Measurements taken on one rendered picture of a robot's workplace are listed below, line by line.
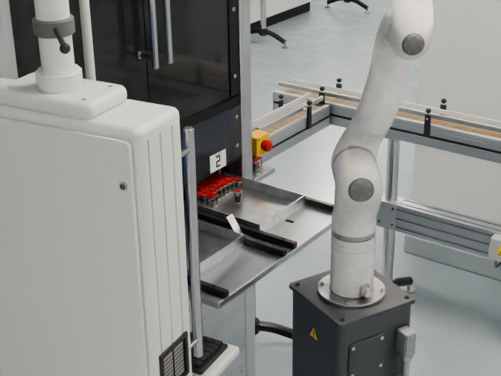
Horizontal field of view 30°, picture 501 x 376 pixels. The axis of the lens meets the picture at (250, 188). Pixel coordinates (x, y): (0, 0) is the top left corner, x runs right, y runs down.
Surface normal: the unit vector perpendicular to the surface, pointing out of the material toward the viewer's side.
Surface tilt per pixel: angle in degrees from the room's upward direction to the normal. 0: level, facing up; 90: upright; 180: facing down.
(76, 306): 90
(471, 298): 0
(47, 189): 90
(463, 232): 90
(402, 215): 90
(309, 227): 0
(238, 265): 0
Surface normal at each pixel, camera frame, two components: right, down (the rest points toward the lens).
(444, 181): -0.59, 0.34
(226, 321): 0.81, 0.23
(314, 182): -0.01, -0.91
